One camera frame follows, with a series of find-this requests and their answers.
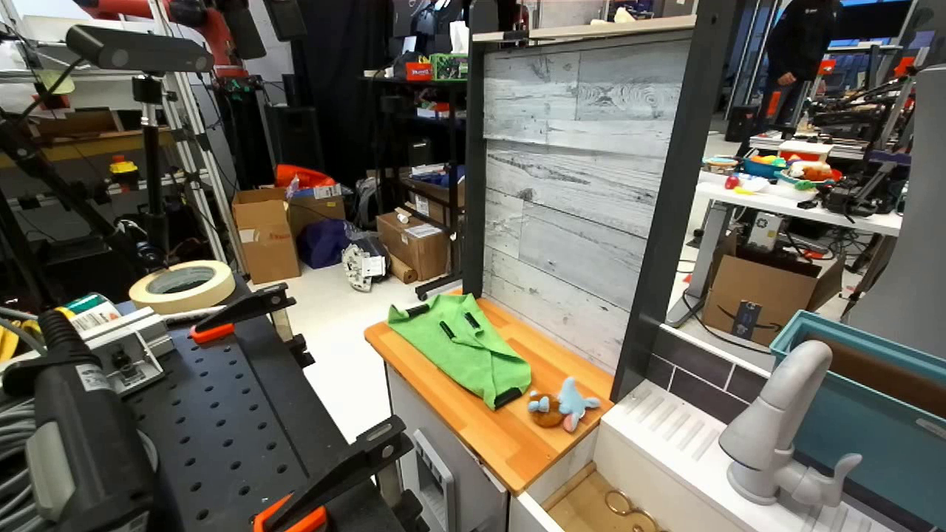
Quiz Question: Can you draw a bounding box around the blue plush toy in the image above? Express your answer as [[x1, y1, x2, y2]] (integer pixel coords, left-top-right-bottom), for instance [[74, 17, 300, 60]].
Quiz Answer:
[[526, 379, 600, 433]]

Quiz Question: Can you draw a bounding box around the green towel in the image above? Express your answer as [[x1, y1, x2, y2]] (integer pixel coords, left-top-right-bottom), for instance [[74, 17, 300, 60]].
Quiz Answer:
[[387, 295, 532, 410]]

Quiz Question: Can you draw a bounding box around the white toy sink counter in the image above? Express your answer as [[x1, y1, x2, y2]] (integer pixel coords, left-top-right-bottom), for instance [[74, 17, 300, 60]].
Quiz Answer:
[[508, 385, 894, 532]]

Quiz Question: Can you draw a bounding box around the white table with toys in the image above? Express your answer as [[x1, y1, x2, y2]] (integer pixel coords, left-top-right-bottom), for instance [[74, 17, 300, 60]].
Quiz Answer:
[[665, 173, 902, 326]]

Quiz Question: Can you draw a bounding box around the black vertical post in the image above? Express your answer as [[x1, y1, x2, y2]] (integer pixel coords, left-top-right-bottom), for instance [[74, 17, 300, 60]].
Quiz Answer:
[[610, 0, 736, 403]]

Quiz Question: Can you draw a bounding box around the wooden countertop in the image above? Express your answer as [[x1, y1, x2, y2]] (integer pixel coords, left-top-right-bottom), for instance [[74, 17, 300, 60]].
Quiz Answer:
[[364, 298, 613, 495]]

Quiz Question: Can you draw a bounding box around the masking tape roll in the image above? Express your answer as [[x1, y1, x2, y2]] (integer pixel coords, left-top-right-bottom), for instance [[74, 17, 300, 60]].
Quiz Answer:
[[127, 260, 236, 314]]

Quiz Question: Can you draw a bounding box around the teal plastic bin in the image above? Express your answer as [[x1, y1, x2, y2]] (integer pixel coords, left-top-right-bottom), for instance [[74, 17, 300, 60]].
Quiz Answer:
[[770, 311, 946, 530]]

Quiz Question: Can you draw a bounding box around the grey toy faucet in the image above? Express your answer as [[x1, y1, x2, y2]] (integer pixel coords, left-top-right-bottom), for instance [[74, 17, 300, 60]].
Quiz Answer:
[[718, 340, 862, 509]]

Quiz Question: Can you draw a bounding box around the grey wood-pattern back panel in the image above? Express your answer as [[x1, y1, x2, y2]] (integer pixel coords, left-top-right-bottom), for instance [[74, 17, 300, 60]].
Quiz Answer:
[[482, 32, 689, 369]]

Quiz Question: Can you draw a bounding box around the tall cardboard box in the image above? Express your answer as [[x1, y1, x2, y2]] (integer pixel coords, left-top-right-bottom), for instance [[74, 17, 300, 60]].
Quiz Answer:
[[232, 189, 300, 285]]

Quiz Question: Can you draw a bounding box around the black orange clamp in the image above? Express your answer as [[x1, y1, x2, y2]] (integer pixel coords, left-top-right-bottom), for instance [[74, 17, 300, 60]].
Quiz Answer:
[[189, 285, 297, 345]]

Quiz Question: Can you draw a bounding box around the black perforated workbench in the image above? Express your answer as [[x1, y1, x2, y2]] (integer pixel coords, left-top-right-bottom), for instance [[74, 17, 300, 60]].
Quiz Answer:
[[127, 320, 347, 532]]

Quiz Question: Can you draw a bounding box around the cardboard box under table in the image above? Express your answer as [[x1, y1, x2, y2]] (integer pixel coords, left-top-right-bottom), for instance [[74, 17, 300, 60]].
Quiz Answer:
[[701, 254, 843, 345]]

